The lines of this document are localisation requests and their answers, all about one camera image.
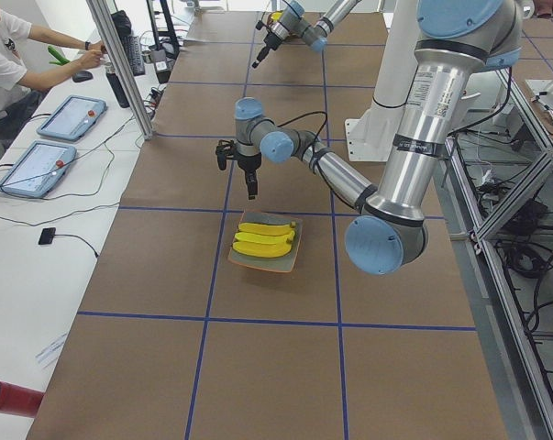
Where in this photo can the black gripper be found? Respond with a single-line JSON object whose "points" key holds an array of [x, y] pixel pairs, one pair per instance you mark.
{"points": [[270, 42], [249, 163]]}

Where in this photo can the yellow-green banana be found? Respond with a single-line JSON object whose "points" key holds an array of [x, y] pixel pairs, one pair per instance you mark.
{"points": [[267, 229]]}

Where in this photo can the yellow banana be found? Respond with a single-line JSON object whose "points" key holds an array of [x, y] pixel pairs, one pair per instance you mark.
{"points": [[254, 238], [266, 251]]}

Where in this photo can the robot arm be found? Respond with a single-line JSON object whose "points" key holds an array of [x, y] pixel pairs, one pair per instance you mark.
{"points": [[291, 23], [456, 39]]}

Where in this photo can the person hand on mouse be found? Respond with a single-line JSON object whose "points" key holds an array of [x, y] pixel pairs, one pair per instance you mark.
{"points": [[92, 58]]}

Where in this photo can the black keyboard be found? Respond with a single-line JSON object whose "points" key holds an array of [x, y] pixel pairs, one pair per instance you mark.
{"points": [[132, 49]]}

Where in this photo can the black water bottle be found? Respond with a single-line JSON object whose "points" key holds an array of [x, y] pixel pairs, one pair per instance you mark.
{"points": [[116, 86]]}

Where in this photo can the black computer mouse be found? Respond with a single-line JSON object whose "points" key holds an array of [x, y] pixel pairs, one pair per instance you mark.
{"points": [[82, 76]]}

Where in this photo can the blue teach pendant far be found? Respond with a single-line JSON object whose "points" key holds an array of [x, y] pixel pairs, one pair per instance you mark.
{"points": [[73, 118]]}

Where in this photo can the blue teach pendant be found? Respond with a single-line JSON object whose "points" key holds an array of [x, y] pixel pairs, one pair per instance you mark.
{"points": [[38, 170], [73, 118]]}

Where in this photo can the green clamp tool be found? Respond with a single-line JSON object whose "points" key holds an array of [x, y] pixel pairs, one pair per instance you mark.
{"points": [[58, 58]]}

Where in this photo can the small black device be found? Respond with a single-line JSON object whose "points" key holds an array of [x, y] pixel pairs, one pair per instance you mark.
{"points": [[46, 236]]}

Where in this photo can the blue teach pendant near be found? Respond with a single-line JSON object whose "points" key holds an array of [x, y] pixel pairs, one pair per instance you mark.
{"points": [[38, 170]]}

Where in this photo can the person in white shirt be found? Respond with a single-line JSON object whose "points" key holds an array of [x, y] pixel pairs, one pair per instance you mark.
{"points": [[21, 89]]}

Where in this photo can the red cylinder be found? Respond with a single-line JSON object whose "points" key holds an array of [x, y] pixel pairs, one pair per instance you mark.
{"points": [[20, 401]]}

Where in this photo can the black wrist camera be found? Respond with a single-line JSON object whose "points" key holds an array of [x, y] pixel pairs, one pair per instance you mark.
{"points": [[225, 151]]}

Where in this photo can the aluminium frame post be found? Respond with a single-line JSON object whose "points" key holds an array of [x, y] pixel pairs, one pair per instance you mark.
{"points": [[107, 31]]}

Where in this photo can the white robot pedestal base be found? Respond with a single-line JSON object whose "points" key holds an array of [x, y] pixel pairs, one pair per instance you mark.
{"points": [[370, 138]]}

